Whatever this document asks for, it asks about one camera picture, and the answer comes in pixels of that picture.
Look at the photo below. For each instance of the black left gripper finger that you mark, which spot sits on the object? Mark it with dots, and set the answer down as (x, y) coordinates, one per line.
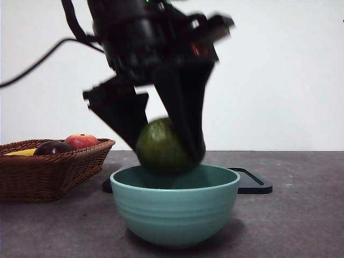
(118, 107)
(185, 107)

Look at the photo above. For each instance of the green avocado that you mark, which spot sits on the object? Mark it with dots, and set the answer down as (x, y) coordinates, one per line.
(158, 147)

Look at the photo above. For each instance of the teal ceramic bowl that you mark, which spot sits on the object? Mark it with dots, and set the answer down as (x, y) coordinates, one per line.
(174, 215)

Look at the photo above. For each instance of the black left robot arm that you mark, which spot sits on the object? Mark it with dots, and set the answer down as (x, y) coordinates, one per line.
(134, 35)

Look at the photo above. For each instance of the red apple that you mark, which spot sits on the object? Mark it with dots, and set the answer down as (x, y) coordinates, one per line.
(80, 141)

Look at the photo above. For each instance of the dark purple fruit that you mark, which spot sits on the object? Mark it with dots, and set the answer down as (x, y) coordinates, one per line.
(53, 148)

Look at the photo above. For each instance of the black rectangular tray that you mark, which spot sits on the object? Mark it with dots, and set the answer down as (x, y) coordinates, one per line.
(255, 185)

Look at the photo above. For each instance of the yellow banana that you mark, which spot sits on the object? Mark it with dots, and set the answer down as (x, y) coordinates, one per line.
(22, 152)

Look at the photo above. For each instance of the brown wicker basket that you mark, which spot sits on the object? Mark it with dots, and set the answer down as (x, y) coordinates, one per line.
(40, 180)

